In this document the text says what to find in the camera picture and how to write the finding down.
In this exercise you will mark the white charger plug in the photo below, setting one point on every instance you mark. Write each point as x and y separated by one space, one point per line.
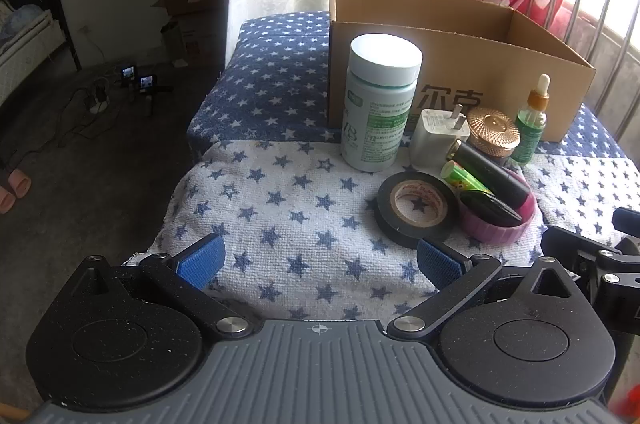
432 136

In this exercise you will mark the brown cardboard box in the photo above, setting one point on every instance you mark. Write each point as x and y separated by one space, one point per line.
500 54

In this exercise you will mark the black lipstick tube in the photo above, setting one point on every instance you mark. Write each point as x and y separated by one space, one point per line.
490 174

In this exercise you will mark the white star towel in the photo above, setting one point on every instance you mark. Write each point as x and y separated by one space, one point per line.
300 224

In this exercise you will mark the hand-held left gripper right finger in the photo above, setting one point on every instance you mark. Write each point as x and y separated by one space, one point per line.
440 261

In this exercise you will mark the white power strip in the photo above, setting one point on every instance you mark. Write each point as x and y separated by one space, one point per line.
97 104

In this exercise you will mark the bed with white mattress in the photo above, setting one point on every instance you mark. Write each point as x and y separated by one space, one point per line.
25 49

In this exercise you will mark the dark jar with gold lid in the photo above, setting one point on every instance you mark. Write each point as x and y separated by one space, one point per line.
492 129

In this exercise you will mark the green dropper bottle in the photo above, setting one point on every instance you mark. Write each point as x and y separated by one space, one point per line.
530 124

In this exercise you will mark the green glue stick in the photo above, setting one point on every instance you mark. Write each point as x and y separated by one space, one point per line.
457 174

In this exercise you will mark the black key fob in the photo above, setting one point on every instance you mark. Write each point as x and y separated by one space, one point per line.
487 206

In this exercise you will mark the closed cardboard box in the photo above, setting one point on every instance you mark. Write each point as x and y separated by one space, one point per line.
187 36

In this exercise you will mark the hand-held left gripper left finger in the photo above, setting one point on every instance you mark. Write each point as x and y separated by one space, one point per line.
200 261

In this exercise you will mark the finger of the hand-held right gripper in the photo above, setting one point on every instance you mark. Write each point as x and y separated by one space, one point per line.
627 216
570 244

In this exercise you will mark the blue star blanket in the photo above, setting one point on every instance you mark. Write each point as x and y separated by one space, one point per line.
280 74

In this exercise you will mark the black tape roll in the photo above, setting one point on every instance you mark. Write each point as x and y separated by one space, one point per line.
390 214

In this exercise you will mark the small camera on floor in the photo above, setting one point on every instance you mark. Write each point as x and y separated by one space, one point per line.
146 80
128 71

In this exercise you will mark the pink slipper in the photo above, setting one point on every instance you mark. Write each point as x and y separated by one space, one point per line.
6 199
20 184

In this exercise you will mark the white pill bottle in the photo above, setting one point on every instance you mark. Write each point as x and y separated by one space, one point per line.
380 114

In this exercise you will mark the pink plastic bowl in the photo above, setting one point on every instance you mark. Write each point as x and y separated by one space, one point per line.
495 234

